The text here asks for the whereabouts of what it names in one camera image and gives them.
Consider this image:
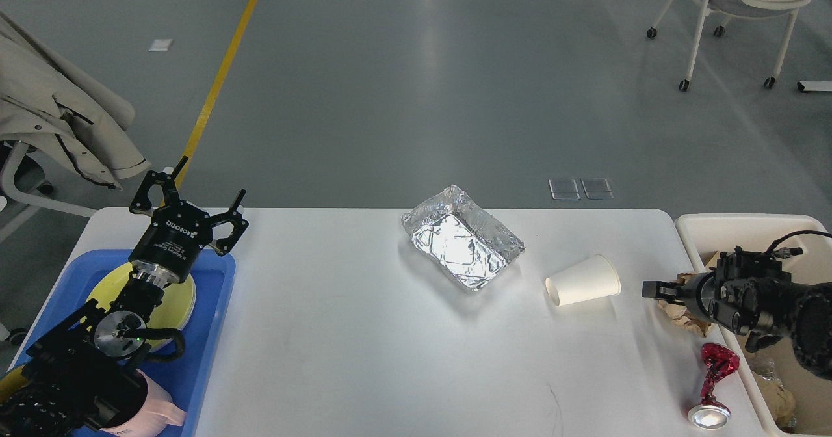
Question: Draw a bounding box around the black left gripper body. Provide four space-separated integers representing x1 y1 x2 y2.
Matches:
128 201 213 284

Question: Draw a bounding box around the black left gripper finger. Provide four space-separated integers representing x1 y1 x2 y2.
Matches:
203 191 250 258
129 157 189 215

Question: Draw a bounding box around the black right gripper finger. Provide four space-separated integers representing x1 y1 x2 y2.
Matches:
642 280 690 302

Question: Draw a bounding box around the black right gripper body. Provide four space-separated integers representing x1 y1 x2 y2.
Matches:
682 272 715 323

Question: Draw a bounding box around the brown paper ball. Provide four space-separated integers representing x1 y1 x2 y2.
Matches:
658 273 713 338

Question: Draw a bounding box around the yellow plastic plate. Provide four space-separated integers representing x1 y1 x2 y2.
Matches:
87 263 192 328

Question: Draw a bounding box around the white paper cup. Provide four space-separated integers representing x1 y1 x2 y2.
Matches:
544 254 621 306

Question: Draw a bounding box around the crushed red can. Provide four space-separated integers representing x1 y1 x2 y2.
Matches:
687 343 740 430

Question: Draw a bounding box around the pink mug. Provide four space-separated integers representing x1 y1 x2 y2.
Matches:
100 371 187 436

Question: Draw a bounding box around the aluminium foil tray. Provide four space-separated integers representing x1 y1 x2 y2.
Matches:
400 185 525 292
747 355 781 382

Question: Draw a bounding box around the brown paper bag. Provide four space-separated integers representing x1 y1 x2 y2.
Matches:
702 251 722 272

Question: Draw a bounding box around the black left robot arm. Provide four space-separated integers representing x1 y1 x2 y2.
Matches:
2 157 249 436

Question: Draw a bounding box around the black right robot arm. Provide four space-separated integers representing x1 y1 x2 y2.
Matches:
642 230 831 380

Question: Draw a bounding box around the pale green plate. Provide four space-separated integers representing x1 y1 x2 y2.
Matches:
177 277 197 330

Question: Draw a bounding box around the blue plastic tray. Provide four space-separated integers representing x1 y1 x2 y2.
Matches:
11 248 237 436

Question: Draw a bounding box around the beige jacket on chair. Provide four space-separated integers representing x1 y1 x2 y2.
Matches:
1 14 150 190

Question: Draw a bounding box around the beige plastic bin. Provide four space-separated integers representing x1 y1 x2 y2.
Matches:
675 213 831 436

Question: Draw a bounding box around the teal yellow mug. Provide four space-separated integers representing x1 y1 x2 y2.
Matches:
0 365 29 404

